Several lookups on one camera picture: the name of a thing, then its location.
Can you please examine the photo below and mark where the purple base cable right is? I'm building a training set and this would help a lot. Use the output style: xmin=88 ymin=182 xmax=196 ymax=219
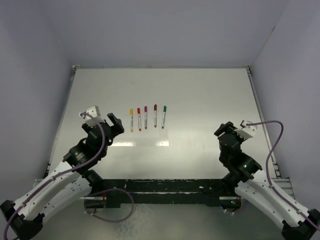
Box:
xmin=222 ymin=199 xmax=251 ymax=218

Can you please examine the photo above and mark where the green-end white marker pen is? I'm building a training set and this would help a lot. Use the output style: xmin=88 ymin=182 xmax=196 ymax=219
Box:
xmin=161 ymin=112 xmax=167 ymax=129

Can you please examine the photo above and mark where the yellow-end white marker pen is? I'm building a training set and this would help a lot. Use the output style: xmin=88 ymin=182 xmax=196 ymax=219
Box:
xmin=130 ymin=114 xmax=134 ymax=132

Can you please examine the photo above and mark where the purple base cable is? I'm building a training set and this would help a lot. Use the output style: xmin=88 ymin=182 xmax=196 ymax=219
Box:
xmin=83 ymin=187 xmax=135 ymax=223
xmin=222 ymin=199 xmax=251 ymax=218

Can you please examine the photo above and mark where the aluminium rail frame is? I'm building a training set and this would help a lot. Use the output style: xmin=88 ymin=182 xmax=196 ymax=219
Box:
xmin=33 ymin=162 xmax=295 ymax=198

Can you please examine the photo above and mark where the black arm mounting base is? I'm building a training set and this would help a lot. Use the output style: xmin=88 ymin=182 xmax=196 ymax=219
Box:
xmin=82 ymin=170 xmax=241 ymax=209

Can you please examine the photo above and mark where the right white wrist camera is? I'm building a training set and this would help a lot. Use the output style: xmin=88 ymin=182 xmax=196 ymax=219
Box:
xmin=235 ymin=120 xmax=258 ymax=140

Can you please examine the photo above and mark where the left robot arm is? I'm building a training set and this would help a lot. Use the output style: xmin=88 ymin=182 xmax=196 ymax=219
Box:
xmin=0 ymin=112 xmax=125 ymax=240

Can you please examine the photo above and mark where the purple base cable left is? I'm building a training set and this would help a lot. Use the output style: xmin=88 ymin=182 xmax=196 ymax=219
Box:
xmin=83 ymin=187 xmax=135 ymax=223

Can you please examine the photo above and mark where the purple-end white marker pen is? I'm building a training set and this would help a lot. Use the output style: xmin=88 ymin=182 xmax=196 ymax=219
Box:
xmin=144 ymin=112 xmax=148 ymax=130

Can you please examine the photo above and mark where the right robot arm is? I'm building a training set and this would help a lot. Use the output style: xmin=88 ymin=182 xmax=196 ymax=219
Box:
xmin=214 ymin=120 xmax=320 ymax=240

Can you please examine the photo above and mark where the red-end marker pen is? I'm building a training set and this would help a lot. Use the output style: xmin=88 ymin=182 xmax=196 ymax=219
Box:
xmin=153 ymin=105 xmax=158 ymax=128
xmin=137 ymin=111 xmax=142 ymax=132

